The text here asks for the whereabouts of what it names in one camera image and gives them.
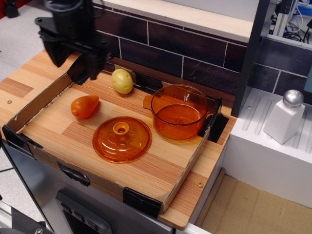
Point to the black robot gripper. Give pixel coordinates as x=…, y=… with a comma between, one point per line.
x=67, y=32

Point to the orange toy carrot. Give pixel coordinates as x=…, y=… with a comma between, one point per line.
x=84, y=106

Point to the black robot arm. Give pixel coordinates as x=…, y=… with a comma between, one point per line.
x=77, y=72

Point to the orange transparent pot lid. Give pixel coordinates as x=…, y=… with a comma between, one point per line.
x=122, y=139

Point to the cardboard fence with black tape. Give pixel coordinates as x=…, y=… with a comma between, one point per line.
x=36, y=101

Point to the orange transparent pot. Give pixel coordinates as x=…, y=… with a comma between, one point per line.
x=179, y=111

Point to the yellow toy potato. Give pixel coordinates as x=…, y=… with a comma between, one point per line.
x=122, y=81

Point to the light wooden shelf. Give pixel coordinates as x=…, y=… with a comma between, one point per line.
x=200, y=20

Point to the grey oven control panel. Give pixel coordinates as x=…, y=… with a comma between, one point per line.
x=80, y=219

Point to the white salt shaker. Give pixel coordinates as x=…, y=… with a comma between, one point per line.
x=285, y=117

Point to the white toy sink drainboard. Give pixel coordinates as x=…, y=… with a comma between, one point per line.
x=255, y=158

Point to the dark grey right post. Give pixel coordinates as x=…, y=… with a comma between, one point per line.
x=260, y=30

